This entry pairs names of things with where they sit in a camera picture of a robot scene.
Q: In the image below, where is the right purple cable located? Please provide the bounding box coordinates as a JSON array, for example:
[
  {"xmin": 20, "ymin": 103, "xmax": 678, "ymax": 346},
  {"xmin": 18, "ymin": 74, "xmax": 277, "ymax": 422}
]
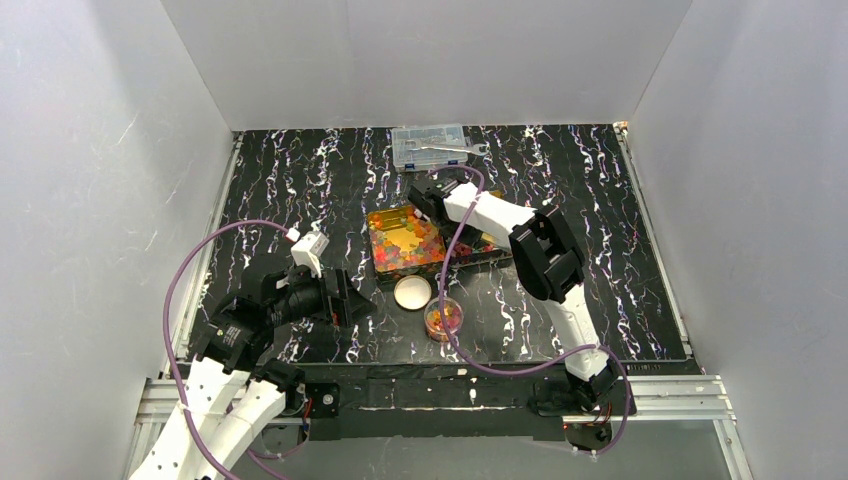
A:
[{"xmin": 427, "ymin": 164, "xmax": 632, "ymax": 456}]

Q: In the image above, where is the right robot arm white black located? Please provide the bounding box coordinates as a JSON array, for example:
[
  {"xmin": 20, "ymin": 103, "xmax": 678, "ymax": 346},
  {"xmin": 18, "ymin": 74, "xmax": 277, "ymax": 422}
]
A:
[{"xmin": 408, "ymin": 178, "xmax": 618, "ymax": 411}]

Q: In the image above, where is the aluminium frame rail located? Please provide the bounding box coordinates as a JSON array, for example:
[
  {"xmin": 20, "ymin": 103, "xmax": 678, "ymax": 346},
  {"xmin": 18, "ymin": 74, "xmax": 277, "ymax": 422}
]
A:
[{"xmin": 134, "ymin": 375, "xmax": 737, "ymax": 425}]

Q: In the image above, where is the tin of orange gummy candies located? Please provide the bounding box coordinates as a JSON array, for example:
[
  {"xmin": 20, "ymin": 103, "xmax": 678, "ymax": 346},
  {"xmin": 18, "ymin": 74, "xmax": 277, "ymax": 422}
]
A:
[{"xmin": 366, "ymin": 205, "xmax": 446, "ymax": 283}]

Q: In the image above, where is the tin of multicolour star candies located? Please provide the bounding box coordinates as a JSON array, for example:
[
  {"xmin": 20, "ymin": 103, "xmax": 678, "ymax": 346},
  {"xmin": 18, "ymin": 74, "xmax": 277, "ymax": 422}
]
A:
[{"xmin": 433, "ymin": 195, "xmax": 512, "ymax": 268}]

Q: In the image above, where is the clear plastic parts box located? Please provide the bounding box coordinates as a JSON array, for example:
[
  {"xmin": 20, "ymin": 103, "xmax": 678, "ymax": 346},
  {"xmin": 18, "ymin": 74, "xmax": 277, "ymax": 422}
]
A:
[{"xmin": 390, "ymin": 123, "xmax": 468, "ymax": 173}]

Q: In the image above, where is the clear glass jar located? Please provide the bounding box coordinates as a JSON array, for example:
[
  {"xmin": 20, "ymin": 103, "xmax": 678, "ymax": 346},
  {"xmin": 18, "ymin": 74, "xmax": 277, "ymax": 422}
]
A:
[{"xmin": 424, "ymin": 297, "xmax": 464, "ymax": 343}]

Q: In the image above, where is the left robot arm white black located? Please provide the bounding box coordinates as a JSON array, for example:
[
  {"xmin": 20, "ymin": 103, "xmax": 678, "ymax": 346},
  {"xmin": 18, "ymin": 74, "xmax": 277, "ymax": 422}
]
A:
[{"xmin": 130, "ymin": 254, "xmax": 376, "ymax": 479}]

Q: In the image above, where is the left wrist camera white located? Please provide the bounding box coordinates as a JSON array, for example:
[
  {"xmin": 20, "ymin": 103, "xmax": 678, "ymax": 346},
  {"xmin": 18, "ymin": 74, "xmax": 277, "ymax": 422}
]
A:
[{"xmin": 291, "ymin": 231, "xmax": 329, "ymax": 278}]

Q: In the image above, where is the silver wrench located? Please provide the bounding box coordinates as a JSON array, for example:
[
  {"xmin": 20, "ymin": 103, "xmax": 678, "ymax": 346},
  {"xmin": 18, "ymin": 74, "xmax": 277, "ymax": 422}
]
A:
[{"xmin": 405, "ymin": 140, "xmax": 489, "ymax": 156}]

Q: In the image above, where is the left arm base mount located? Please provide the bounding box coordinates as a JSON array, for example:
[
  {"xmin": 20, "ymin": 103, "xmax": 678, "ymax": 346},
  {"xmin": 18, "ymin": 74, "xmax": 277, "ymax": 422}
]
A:
[{"xmin": 242, "ymin": 382, "xmax": 342, "ymax": 420}]

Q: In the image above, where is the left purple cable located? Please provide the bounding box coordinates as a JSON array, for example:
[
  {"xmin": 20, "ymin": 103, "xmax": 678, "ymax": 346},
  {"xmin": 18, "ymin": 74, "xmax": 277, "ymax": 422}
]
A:
[{"xmin": 162, "ymin": 219, "xmax": 303, "ymax": 480}]

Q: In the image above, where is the purple cable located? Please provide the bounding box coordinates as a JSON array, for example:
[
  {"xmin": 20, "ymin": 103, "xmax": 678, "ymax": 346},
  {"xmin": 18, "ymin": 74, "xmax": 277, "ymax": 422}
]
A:
[
  {"xmin": 162, "ymin": 219, "xmax": 303, "ymax": 480},
  {"xmin": 427, "ymin": 164, "xmax": 632, "ymax": 456}
]

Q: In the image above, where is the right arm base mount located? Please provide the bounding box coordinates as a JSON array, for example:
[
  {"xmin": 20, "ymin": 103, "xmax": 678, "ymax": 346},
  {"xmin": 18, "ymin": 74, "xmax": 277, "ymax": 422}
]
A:
[{"xmin": 527, "ymin": 380, "xmax": 636, "ymax": 455}]

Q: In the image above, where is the cream round jar lid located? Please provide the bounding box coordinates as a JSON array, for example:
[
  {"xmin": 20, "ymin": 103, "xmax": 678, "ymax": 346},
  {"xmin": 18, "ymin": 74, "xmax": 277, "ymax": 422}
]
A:
[{"xmin": 393, "ymin": 275, "xmax": 432, "ymax": 311}]

